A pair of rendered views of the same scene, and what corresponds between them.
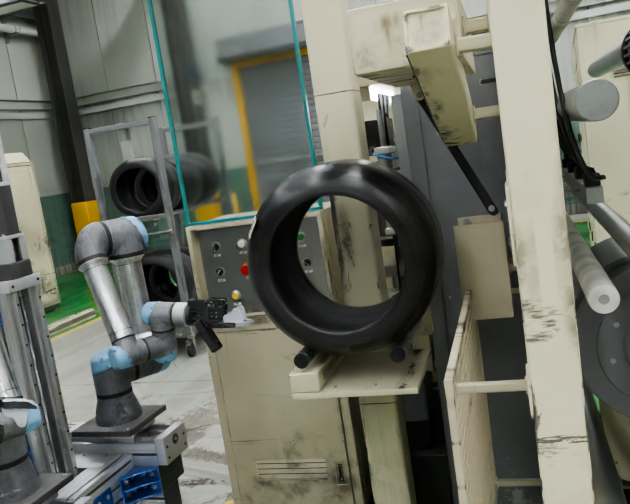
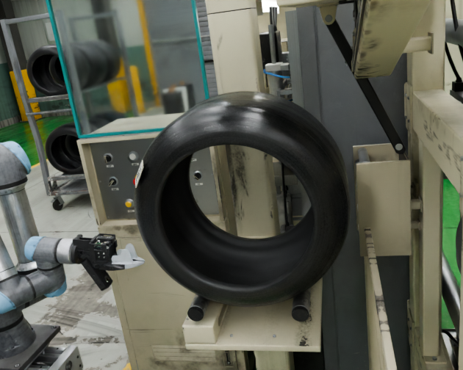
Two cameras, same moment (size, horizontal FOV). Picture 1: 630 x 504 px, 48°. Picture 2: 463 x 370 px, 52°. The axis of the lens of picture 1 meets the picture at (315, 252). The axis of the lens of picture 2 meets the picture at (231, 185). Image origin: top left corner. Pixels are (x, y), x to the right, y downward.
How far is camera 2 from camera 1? 86 cm
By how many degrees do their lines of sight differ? 11
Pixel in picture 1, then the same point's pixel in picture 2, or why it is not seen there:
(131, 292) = (15, 222)
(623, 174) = (447, 68)
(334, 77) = not seen: outside the picture
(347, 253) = (240, 182)
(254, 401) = (149, 297)
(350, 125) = (247, 48)
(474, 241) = (377, 180)
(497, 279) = (397, 219)
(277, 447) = (170, 335)
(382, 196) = (292, 147)
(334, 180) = (235, 127)
